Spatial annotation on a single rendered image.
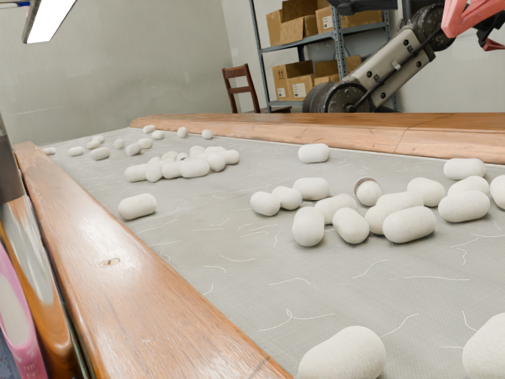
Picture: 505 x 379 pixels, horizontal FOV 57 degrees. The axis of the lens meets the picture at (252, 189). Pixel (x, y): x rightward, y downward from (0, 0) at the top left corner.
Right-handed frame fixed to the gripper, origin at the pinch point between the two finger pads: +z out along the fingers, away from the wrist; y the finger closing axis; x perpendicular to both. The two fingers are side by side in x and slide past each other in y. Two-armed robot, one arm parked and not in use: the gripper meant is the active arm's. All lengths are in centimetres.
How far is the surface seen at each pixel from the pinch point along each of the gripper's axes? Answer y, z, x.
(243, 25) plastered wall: -433, -180, 103
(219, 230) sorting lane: -3.3, 26.0, -5.4
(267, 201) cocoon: -2.2, 22.0, -4.0
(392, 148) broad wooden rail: -8.9, 7.3, 9.4
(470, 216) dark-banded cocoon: 10.6, 16.6, 1.2
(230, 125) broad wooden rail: -53, 6, 9
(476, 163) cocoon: 5.4, 10.3, 5.3
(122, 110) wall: -480, -35, 66
